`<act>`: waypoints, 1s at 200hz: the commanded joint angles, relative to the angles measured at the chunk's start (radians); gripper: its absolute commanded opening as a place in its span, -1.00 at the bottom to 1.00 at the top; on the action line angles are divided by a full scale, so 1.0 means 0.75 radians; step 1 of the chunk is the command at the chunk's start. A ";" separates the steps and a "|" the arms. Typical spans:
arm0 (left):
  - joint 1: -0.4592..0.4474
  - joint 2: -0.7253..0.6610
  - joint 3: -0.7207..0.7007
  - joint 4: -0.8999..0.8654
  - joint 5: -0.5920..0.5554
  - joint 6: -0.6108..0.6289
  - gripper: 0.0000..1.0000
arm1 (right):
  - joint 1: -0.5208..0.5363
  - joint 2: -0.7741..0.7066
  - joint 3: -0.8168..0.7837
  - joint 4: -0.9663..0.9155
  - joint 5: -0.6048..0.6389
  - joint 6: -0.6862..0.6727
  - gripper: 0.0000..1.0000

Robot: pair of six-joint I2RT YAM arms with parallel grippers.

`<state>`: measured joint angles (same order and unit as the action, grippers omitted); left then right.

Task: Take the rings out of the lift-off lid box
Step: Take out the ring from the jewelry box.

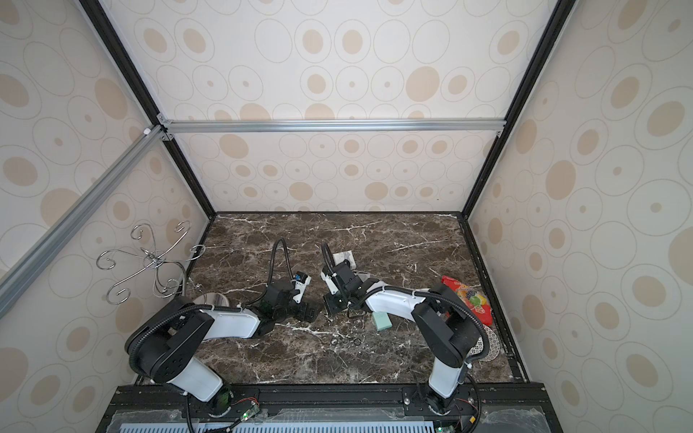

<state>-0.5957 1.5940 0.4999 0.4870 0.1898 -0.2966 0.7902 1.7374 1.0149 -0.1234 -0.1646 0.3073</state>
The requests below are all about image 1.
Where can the horizontal aluminium rail back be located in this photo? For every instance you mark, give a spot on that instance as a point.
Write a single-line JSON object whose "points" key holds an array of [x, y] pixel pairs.
{"points": [[334, 125]]}

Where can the silver wire jewelry stand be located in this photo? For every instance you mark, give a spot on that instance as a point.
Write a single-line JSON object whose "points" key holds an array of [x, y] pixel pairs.
{"points": [[171, 277]]}

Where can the red snack bag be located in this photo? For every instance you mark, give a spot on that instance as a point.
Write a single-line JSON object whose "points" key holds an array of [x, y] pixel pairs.
{"points": [[473, 299]]}

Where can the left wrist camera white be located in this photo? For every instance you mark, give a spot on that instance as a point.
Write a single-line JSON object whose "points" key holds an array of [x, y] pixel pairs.
{"points": [[301, 282]]}

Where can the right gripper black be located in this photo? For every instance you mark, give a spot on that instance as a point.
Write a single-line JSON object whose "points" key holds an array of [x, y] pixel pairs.
{"points": [[337, 299]]}

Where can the white gift box grey bow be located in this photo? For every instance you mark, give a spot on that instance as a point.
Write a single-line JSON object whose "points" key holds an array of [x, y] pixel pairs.
{"points": [[345, 257]]}

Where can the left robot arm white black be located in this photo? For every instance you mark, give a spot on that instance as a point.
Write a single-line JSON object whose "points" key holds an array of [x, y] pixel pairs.
{"points": [[164, 348]]}

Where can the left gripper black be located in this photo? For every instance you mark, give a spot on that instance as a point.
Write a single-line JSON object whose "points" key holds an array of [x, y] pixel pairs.
{"points": [[305, 317]]}

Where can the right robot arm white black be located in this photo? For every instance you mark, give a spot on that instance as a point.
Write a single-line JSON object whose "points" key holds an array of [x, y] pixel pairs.
{"points": [[452, 331]]}

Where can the mint green box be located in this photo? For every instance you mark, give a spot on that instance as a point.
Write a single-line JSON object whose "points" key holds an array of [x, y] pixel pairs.
{"points": [[381, 321]]}

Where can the diagonal aluminium rail left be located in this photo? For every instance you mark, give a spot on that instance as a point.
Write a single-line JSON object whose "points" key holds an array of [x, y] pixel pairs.
{"points": [[33, 263]]}

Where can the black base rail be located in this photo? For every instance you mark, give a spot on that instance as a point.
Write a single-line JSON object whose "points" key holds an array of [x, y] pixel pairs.
{"points": [[332, 408]]}

